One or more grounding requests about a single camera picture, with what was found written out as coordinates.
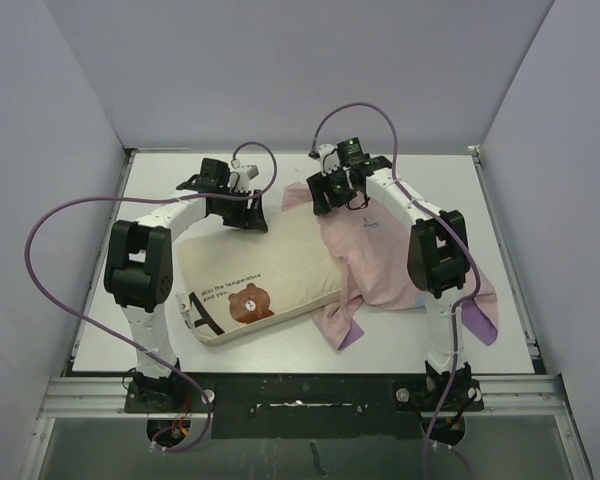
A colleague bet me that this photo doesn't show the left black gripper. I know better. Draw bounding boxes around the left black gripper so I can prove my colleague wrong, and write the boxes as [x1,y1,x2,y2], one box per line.
[213,187,267,232]

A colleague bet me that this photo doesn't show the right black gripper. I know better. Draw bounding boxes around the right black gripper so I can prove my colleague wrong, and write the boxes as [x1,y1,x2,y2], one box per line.
[307,163,356,215]

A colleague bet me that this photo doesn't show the pink pillowcase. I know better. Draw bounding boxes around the pink pillowcase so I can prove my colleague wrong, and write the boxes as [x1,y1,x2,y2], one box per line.
[282,182,499,350]

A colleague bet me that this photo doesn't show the cream pillow with bear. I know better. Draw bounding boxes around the cream pillow with bear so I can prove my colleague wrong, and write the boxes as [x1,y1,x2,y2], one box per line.
[176,204,342,346]

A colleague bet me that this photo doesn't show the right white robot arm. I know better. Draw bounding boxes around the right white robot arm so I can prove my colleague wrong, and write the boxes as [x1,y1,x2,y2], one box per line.
[307,137,471,409]

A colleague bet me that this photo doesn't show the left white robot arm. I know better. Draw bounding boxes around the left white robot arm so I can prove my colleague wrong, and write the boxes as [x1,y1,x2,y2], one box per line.
[104,158,268,411]

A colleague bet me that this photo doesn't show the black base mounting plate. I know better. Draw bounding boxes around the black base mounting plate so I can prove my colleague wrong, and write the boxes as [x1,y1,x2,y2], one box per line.
[122,367,484,451]

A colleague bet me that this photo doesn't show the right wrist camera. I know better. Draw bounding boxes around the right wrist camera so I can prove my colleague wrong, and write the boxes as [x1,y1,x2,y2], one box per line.
[308,144,341,175]

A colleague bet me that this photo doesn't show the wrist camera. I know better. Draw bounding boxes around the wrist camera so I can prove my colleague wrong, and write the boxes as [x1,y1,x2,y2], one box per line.
[229,159,259,192]
[308,144,341,175]

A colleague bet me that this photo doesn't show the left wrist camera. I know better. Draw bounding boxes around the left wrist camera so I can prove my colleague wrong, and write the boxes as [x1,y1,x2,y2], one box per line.
[229,159,259,192]

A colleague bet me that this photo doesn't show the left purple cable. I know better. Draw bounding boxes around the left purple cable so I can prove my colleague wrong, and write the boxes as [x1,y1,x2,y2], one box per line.
[23,141,277,454]

